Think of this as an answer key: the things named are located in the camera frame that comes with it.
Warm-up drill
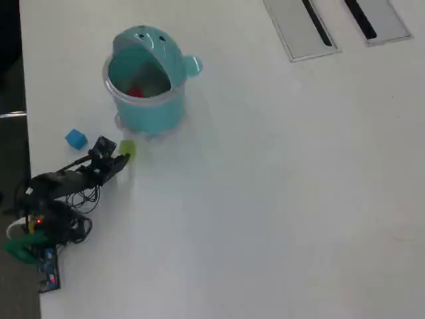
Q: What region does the green cube block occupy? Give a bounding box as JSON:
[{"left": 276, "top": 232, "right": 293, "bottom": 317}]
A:
[{"left": 119, "top": 140, "right": 137, "bottom": 162}]

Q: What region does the white cable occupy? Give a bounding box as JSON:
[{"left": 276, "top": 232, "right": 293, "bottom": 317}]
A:
[{"left": 7, "top": 217, "right": 31, "bottom": 239}]

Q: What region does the blue cube block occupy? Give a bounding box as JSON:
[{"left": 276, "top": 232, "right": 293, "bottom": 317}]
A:
[{"left": 64, "top": 128, "right": 89, "bottom": 151}]

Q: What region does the teal whale-shaped bin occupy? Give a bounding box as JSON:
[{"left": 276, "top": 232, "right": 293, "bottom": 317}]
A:
[{"left": 101, "top": 25, "right": 204, "bottom": 144}]

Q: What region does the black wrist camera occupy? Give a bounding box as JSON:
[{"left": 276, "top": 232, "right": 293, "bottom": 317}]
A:
[{"left": 91, "top": 135, "right": 117, "bottom": 158}]

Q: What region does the blue circuit board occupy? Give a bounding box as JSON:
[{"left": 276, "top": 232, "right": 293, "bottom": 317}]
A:
[{"left": 38, "top": 247, "right": 61, "bottom": 294}]

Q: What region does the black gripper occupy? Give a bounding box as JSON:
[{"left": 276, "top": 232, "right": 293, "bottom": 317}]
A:
[{"left": 88, "top": 152, "right": 131, "bottom": 184}]

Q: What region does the black base cable bundle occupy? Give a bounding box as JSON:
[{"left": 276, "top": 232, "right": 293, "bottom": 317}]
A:
[{"left": 59, "top": 212, "right": 93, "bottom": 245}]

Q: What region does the green table clamp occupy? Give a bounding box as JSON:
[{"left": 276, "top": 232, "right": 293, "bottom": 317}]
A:
[{"left": 3, "top": 231, "right": 47, "bottom": 265}]

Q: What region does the grey table cable hatch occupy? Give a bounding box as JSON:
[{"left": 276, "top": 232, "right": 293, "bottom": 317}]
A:
[
  {"left": 338, "top": 0, "right": 414, "bottom": 47},
  {"left": 263, "top": 0, "right": 343, "bottom": 63}
]

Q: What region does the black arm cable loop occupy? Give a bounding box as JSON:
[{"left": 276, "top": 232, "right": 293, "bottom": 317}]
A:
[{"left": 66, "top": 185, "right": 101, "bottom": 214}]

